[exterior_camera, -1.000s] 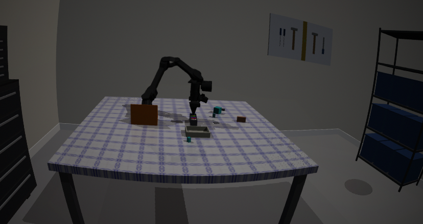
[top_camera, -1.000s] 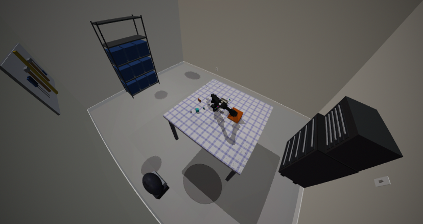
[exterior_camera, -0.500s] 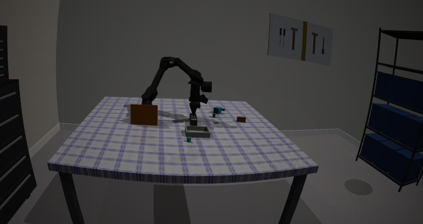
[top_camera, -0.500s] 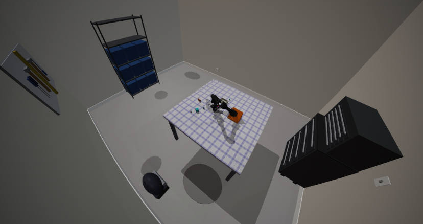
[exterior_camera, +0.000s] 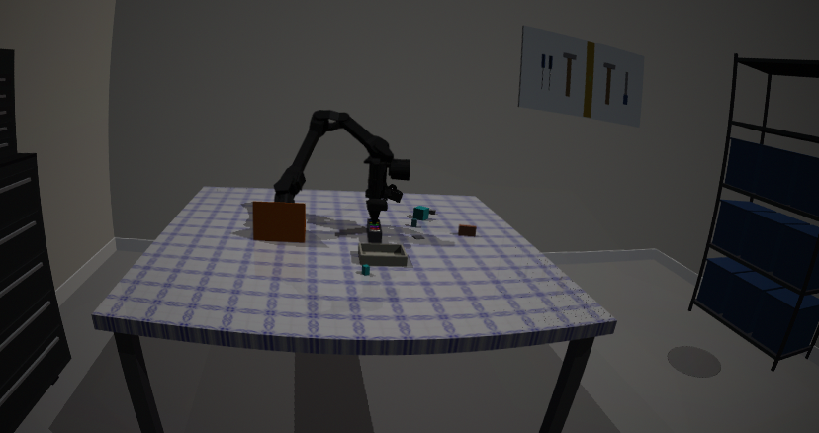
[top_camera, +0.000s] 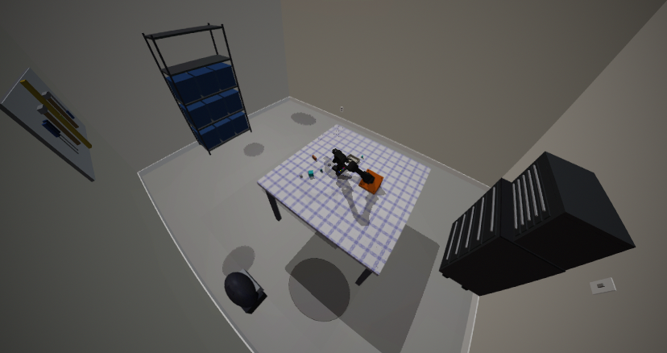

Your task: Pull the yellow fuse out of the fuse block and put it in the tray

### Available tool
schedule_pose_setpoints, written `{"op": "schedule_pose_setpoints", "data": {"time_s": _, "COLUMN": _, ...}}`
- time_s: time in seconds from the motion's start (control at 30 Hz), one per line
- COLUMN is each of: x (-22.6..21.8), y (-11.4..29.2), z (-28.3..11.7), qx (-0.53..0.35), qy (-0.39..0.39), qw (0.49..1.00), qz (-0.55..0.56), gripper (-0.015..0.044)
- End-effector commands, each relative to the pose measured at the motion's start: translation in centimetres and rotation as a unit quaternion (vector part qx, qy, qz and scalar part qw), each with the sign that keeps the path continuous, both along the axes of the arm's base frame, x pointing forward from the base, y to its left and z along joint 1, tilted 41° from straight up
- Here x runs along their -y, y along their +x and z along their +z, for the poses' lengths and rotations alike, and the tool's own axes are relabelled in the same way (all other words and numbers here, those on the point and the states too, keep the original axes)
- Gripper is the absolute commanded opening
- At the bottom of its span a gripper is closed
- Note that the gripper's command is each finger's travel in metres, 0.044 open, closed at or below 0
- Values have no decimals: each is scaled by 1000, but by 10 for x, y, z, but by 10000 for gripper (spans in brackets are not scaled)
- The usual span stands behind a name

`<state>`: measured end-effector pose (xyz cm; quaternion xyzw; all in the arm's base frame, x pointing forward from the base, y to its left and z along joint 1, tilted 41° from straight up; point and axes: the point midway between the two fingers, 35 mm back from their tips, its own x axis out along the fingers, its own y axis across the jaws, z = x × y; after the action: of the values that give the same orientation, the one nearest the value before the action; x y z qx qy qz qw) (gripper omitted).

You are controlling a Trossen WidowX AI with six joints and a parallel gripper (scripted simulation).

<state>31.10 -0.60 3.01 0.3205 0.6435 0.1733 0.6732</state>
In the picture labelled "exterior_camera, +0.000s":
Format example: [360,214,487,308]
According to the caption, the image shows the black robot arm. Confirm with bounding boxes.
[274,110,410,203]

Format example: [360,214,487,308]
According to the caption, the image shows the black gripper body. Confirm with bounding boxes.
[365,177,388,211]

